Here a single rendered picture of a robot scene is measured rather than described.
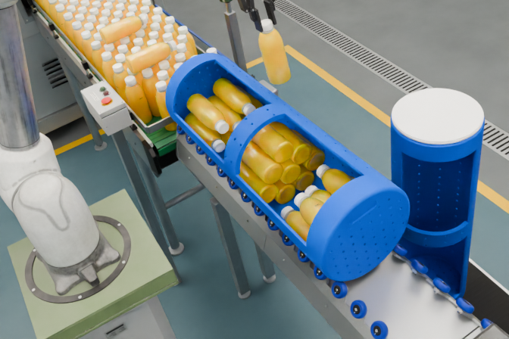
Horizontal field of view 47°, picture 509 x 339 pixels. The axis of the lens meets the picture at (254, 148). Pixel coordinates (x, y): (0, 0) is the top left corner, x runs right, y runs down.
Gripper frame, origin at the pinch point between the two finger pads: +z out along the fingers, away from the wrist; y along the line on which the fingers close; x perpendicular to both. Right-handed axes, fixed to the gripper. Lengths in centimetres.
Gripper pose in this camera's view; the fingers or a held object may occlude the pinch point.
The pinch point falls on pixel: (263, 16)
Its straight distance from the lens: 168.1
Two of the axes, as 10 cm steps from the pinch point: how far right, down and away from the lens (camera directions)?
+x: -5.1, -4.8, 7.2
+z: 2.5, 7.2, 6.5
